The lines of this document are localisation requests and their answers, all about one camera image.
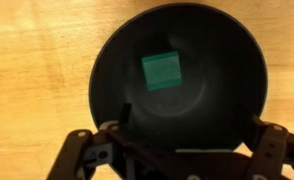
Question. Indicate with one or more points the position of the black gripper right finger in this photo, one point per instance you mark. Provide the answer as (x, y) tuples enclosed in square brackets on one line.
[(270, 146)]

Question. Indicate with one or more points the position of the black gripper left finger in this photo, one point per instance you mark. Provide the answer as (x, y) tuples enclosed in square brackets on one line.
[(73, 150)]

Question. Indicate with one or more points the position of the green block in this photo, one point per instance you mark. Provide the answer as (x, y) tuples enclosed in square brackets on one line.
[(162, 70)]

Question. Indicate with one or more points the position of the black bowl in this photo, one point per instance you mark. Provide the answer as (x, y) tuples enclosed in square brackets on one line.
[(220, 83)]

